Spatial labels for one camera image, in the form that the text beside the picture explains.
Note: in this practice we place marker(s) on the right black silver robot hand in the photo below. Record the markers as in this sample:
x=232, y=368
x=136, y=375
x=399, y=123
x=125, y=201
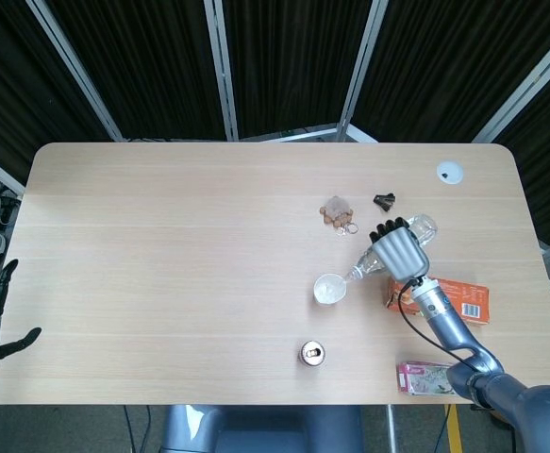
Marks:
x=402, y=255

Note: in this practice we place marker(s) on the transparent plastic water bottle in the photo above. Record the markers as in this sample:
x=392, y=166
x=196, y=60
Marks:
x=425, y=229

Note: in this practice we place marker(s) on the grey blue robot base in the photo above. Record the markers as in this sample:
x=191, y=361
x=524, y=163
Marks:
x=265, y=431

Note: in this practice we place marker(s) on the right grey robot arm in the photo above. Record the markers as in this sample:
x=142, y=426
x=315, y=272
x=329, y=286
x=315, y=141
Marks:
x=454, y=330

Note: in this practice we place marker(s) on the white paper cup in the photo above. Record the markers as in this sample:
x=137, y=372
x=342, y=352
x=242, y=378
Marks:
x=329, y=290

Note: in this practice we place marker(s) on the black binder clip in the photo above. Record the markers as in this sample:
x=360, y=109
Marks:
x=384, y=202

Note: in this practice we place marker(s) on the small bag with rings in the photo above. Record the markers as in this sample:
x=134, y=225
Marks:
x=337, y=210

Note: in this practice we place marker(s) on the orange cardboard box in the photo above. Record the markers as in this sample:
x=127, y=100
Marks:
x=470, y=302

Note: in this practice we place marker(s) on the pink floral packet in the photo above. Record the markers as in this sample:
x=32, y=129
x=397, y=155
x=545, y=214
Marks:
x=425, y=377

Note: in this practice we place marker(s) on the red drink can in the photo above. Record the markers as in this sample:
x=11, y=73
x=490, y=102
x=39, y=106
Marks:
x=311, y=354

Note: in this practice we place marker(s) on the grey partition foot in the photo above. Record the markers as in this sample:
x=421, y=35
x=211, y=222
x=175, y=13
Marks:
x=303, y=134

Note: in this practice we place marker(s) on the white table leg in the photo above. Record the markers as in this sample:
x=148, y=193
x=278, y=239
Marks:
x=393, y=429

